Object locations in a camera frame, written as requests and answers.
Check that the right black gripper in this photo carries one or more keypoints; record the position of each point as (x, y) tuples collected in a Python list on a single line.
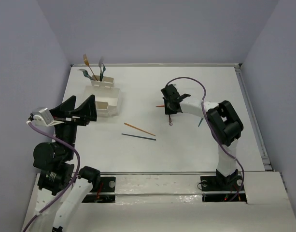
[(168, 111)]

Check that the orange gold fork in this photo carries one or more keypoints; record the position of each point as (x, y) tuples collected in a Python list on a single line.
[(88, 65)]

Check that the dark blue chopstick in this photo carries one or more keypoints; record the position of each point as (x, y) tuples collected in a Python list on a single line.
[(141, 137)]

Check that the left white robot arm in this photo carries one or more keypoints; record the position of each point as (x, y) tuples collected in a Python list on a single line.
[(62, 183)]

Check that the teal fork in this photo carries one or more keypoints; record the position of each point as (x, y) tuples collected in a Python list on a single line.
[(102, 72), (87, 75)]

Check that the orange chopstick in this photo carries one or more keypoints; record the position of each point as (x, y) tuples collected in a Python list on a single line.
[(139, 129)]

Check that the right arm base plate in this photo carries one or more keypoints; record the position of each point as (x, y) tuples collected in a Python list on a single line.
[(213, 193)]

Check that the pink handled silver fork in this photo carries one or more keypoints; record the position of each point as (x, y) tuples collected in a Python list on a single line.
[(101, 60)]

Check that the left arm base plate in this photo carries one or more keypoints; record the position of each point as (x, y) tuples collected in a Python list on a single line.
[(104, 193)]

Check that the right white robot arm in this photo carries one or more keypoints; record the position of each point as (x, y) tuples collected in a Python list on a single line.
[(222, 119)]

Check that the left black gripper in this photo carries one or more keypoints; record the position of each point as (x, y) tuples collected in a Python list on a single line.
[(72, 120)]

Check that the white utensil organizer tray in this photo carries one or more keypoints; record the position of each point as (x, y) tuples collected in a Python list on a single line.
[(108, 99)]

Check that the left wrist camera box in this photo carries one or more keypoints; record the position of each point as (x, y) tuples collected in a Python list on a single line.
[(43, 117)]

